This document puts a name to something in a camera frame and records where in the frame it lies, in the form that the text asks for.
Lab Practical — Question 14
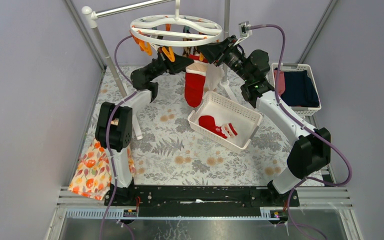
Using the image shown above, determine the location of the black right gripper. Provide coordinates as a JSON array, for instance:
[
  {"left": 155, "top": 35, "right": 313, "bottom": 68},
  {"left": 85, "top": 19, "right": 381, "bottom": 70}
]
[{"left": 196, "top": 35, "right": 252, "bottom": 83}]

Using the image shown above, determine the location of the orange clip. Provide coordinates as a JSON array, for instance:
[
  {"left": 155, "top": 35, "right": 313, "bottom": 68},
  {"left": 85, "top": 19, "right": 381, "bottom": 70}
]
[
  {"left": 199, "top": 52, "right": 207, "bottom": 63},
  {"left": 130, "top": 33, "right": 153, "bottom": 56},
  {"left": 161, "top": 46, "right": 176, "bottom": 63}
]

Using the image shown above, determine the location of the brown argyle sock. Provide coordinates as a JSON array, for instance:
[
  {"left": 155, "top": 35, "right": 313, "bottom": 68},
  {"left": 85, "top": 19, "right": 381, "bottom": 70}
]
[{"left": 182, "top": 26, "right": 196, "bottom": 57}]

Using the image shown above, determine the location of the red snowflake sock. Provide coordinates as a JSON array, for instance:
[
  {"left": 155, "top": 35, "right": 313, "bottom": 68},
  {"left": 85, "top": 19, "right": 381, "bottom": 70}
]
[{"left": 184, "top": 54, "right": 209, "bottom": 108}]

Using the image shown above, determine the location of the white round clip hanger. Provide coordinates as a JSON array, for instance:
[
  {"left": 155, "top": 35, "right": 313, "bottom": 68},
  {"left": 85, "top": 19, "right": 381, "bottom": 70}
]
[{"left": 129, "top": 0, "right": 223, "bottom": 49}]

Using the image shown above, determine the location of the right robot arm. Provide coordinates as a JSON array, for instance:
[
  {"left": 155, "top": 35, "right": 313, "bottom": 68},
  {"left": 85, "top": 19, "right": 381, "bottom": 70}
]
[{"left": 197, "top": 35, "right": 331, "bottom": 206}]

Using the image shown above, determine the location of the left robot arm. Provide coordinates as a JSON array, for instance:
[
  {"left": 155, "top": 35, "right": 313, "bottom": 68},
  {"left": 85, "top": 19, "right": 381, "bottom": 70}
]
[{"left": 95, "top": 53, "right": 194, "bottom": 206}]

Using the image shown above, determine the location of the white rack right foot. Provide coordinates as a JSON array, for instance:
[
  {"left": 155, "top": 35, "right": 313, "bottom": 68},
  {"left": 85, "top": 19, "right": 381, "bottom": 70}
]
[{"left": 219, "top": 78, "right": 239, "bottom": 103}]

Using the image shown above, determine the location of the white perforated sock basket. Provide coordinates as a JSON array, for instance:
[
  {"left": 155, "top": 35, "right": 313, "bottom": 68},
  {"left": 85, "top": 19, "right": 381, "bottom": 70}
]
[{"left": 187, "top": 91, "right": 263, "bottom": 152}]

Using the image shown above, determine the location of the pink garment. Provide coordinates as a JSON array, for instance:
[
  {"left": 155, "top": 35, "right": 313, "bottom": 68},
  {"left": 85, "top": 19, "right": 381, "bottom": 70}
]
[{"left": 273, "top": 68, "right": 286, "bottom": 96}]

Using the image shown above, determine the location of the floral grey tablecloth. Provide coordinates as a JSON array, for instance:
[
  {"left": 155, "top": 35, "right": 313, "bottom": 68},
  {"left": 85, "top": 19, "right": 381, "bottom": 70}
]
[{"left": 68, "top": 64, "right": 325, "bottom": 187}]

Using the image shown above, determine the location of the white basket with clothes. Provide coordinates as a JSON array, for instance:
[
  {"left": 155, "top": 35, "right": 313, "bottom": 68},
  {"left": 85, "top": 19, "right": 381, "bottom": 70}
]
[{"left": 268, "top": 62, "right": 322, "bottom": 116}]

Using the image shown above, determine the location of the navy garment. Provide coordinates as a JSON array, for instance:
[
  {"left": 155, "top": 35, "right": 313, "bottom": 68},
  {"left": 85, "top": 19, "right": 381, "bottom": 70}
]
[{"left": 280, "top": 70, "right": 320, "bottom": 108}]

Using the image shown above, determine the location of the grey horizontal rack bar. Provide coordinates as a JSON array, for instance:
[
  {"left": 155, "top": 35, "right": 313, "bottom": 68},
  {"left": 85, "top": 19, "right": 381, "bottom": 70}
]
[{"left": 93, "top": 0, "right": 172, "bottom": 20}]

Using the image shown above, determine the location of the grey left rack pole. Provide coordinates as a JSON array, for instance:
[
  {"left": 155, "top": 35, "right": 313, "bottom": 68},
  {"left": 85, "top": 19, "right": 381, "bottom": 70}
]
[{"left": 81, "top": 6, "right": 127, "bottom": 97}]

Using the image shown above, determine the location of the floral orange cloth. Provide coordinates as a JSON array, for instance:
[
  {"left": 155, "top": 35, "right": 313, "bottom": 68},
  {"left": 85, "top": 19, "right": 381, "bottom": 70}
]
[{"left": 68, "top": 139, "right": 137, "bottom": 202}]

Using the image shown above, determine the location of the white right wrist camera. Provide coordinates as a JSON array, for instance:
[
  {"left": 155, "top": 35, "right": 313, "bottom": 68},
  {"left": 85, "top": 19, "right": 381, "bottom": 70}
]
[{"left": 234, "top": 21, "right": 252, "bottom": 46}]

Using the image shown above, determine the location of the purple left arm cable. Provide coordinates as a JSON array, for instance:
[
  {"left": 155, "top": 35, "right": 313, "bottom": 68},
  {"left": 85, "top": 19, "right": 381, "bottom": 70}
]
[{"left": 98, "top": 35, "right": 137, "bottom": 240}]

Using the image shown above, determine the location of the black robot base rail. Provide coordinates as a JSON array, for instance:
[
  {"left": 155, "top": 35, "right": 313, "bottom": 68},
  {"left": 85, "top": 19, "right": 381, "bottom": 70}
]
[{"left": 104, "top": 185, "right": 300, "bottom": 217}]

